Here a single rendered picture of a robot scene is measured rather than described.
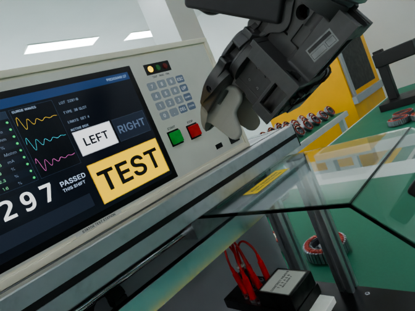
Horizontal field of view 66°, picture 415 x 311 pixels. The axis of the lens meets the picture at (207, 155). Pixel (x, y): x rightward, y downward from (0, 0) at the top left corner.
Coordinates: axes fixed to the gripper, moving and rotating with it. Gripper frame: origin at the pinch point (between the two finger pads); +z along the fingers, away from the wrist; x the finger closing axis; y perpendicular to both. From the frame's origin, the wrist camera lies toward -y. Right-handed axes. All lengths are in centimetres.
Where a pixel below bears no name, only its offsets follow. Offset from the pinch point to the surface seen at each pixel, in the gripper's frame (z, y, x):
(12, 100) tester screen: 2.8, -12.1, -18.0
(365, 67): 111, -33, 394
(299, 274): 11.8, 24.1, 5.6
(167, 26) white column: 201, -243, 276
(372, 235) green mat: 26, 36, 46
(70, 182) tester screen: 7.2, -2.6, -16.3
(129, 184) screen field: 8.5, 0.3, -9.9
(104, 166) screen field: 7.1, -2.8, -11.9
